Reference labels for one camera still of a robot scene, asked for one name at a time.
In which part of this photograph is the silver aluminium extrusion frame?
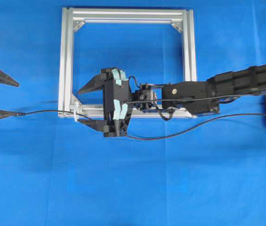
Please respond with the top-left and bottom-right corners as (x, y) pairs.
(58, 8), (197, 121)

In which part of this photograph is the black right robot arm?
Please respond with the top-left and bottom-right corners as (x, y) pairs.
(78, 65), (266, 137)

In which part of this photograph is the white string loop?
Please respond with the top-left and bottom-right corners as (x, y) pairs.
(69, 101), (81, 123)

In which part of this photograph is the black wire with plug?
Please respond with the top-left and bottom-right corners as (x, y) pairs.
(17, 110), (266, 141)

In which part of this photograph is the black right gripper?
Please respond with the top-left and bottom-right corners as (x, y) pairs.
(78, 68), (132, 137)

